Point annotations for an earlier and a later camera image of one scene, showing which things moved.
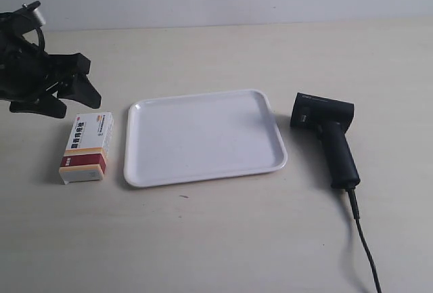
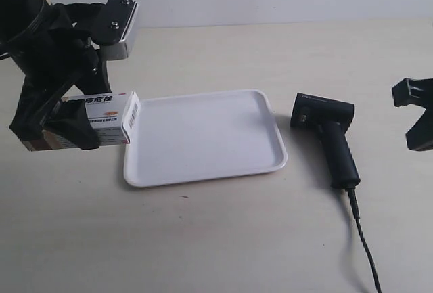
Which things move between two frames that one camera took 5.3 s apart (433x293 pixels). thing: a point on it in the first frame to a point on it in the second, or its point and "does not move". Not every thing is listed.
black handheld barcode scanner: [331, 119] does not move
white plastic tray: [197, 136] does not move
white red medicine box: [85, 155] to [114, 116]
